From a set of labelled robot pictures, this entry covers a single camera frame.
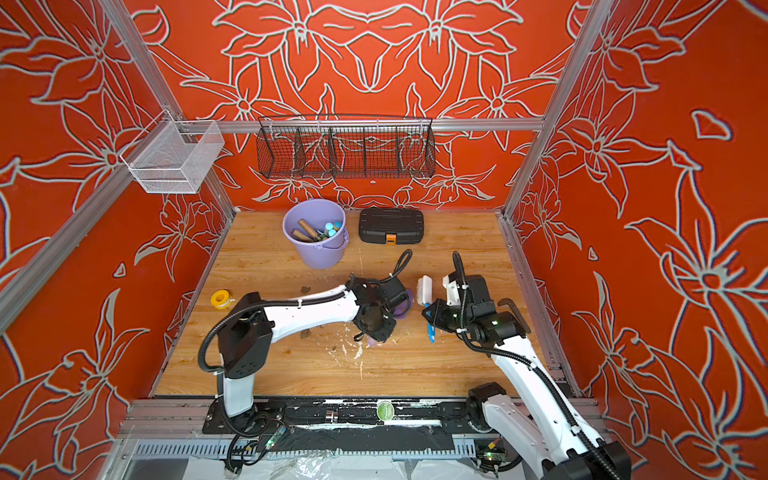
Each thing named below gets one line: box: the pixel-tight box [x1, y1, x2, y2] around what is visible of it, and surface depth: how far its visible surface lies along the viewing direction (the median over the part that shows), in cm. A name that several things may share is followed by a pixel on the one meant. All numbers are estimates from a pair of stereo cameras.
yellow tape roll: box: [210, 290, 236, 310], surface depth 95 cm
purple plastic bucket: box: [283, 199, 349, 270], surface depth 100 cm
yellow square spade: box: [298, 218, 321, 241], surface depth 103 cm
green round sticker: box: [377, 400, 394, 421], surface depth 76 cm
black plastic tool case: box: [358, 207, 425, 245], surface depth 109 cm
